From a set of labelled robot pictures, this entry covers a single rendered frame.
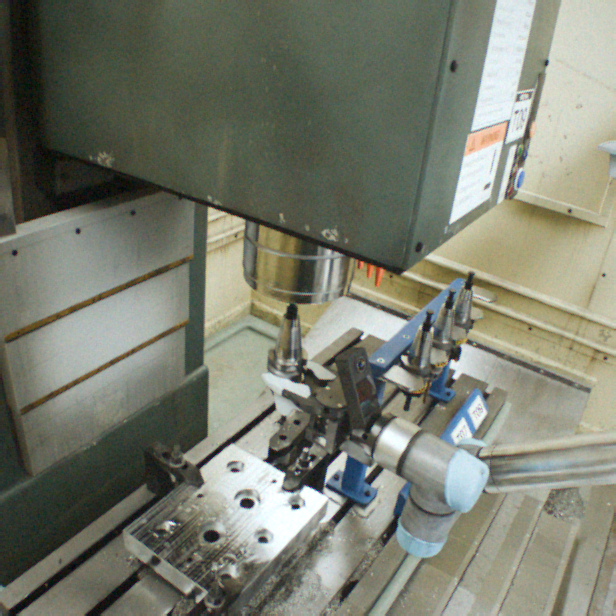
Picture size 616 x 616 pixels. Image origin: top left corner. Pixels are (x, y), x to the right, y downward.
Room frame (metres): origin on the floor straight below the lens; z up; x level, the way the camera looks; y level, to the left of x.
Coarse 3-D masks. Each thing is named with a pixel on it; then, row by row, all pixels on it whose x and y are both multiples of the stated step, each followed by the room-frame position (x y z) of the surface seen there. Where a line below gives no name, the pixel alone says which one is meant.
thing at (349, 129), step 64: (64, 0) 0.83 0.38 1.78; (128, 0) 0.76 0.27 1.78; (192, 0) 0.71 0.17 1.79; (256, 0) 0.66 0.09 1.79; (320, 0) 0.62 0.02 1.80; (384, 0) 0.59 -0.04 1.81; (448, 0) 0.56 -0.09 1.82; (64, 64) 0.83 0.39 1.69; (128, 64) 0.76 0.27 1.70; (192, 64) 0.71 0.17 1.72; (256, 64) 0.66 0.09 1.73; (320, 64) 0.62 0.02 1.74; (384, 64) 0.58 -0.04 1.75; (448, 64) 0.56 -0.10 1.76; (64, 128) 0.84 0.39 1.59; (128, 128) 0.76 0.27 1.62; (192, 128) 0.70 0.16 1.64; (256, 128) 0.65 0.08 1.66; (320, 128) 0.61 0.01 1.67; (384, 128) 0.58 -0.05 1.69; (448, 128) 0.59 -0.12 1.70; (192, 192) 0.70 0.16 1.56; (256, 192) 0.65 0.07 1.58; (320, 192) 0.61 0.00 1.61; (384, 192) 0.57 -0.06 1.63; (448, 192) 0.63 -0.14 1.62; (384, 256) 0.57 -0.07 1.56
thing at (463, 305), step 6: (462, 288) 1.09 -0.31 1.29; (462, 294) 1.08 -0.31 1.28; (468, 294) 1.08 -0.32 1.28; (456, 300) 1.09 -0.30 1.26; (462, 300) 1.08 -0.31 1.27; (468, 300) 1.08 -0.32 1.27; (456, 306) 1.08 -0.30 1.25; (462, 306) 1.07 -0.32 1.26; (468, 306) 1.07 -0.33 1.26; (456, 312) 1.08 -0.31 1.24; (462, 312) 1.07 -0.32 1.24; (468, 312) 1.07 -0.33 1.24; (456, 318) 1.07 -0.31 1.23; (462, 318) 1.07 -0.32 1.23; (468, 318) 1.07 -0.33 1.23
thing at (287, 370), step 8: (272, 352) 0.76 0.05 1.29; (304, 352) 0.77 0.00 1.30; (272, 360) 0.74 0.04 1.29; (280, 360) 0.74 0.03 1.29; (304, 360) 0.76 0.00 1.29; (272, 368) 0.75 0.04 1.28; (280, 368) 0.73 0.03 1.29; (288, 368) 0.73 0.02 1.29; (296, 368) 0.74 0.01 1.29; (304, 368) 0.76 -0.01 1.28; (280, 376) 0.73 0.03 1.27; (288, 376) 0.73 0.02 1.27; (296, 376) 0.74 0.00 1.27
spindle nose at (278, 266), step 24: (264, 240) 0.70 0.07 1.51; (288, 240) 0.69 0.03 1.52; (264, 264) 0.70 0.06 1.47; (288, 264) 0.68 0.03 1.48; (312, 264) 0.69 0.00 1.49; (336, 264) 0.70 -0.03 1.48; (264, 288) 0.70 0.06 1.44; (288, 288) 0.68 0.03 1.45; (312, 288) 0.69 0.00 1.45; (336, 288) 0.71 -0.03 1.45
